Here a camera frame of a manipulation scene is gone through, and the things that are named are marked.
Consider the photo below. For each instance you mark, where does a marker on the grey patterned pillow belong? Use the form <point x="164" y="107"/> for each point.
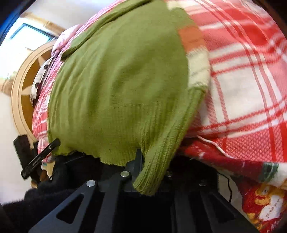
<point x="39" y="81"/>

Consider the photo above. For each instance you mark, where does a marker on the red cartoon quilt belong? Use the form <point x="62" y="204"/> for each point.
<point x="262" y="185"/>

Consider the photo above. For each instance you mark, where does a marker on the cream wooden headboard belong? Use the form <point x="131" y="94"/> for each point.
<point x="22" y="110"/>

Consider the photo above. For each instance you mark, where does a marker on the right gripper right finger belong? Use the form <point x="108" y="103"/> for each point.
<point x="198" y="206"/>

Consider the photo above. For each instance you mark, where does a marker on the window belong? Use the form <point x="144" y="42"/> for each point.
<point x="31" y="37"/>

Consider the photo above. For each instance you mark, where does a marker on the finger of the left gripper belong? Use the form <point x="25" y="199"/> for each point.
<point x="33" y="165"/>

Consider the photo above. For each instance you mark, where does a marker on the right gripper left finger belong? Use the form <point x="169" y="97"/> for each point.
<point x="118" y="183"/>

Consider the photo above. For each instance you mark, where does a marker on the pink pillow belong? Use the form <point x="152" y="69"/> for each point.
<point x="63" y="39"/>

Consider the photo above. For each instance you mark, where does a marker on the green striped knit sweater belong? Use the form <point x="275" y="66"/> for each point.
<point x="132" y="81"/>

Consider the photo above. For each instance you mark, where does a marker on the red plaid bed cover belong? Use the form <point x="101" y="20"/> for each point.
<point x="244" y="107"/>

